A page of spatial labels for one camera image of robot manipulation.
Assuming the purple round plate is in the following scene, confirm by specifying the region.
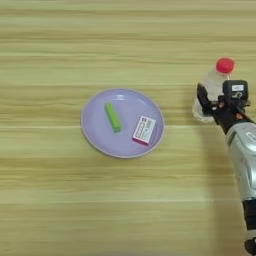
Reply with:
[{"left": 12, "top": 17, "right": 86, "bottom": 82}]
[{"left": 80, "top": 88, "right": 166, "bottom": 159}]

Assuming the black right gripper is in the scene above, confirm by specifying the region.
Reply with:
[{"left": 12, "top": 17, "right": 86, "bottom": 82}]
[{"left": 196, "top": 82, "right": 256, "bottom": 135}]

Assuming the small white pink box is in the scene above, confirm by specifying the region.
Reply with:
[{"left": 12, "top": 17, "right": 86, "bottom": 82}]
[{"left": 131, "top": 115, "right": 157, "bottom": 147}]

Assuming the clear bottle red cap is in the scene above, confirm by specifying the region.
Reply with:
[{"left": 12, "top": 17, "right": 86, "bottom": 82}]
[{"left": 192, "top": 57, "right": 236, "bottom": 125}]

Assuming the green rectangular block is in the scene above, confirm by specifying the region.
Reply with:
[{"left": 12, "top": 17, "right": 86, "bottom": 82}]
[{"left": 104, "top": 102, "right": 122, "bottom": 133}]

